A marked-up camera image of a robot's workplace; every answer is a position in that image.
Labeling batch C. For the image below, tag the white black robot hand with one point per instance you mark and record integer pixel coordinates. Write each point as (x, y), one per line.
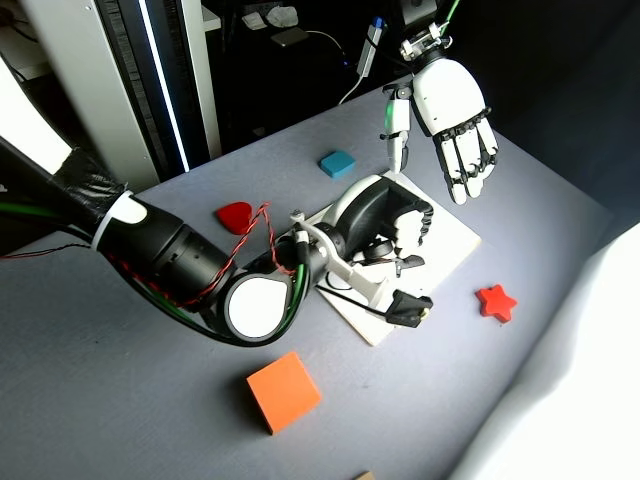
(445, 95)
(370, 210)

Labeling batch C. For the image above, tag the blue block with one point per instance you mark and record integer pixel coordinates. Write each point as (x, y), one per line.
(337, 164)

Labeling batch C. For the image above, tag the white paper pad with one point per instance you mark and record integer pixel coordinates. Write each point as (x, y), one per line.
(450, 240)

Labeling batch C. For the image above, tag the white adapter with blue plug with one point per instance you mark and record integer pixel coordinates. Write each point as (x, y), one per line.
(370, 42)

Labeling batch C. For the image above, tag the red heart block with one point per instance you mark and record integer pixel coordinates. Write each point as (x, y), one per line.
(234, 217)

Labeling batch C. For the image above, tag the red star block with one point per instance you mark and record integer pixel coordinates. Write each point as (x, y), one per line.
(496, 302)

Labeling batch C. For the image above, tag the grey flat box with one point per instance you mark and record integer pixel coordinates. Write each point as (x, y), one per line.
(290, 36)

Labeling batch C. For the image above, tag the crumpled white cloth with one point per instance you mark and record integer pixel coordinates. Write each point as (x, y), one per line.
(282, 16)

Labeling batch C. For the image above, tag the orange square block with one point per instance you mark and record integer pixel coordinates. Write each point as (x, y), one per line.
(284, 390)

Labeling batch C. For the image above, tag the blurred white foreground shell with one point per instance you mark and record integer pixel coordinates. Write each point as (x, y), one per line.
(565, 375)

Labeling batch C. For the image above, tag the small wooden block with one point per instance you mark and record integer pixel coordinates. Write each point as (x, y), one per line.
(365, 475)

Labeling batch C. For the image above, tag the white metal cabinet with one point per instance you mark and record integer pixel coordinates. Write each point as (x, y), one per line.
(90, 75)

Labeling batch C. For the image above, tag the grey table cloth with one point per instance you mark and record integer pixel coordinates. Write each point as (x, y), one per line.
(125, 425)

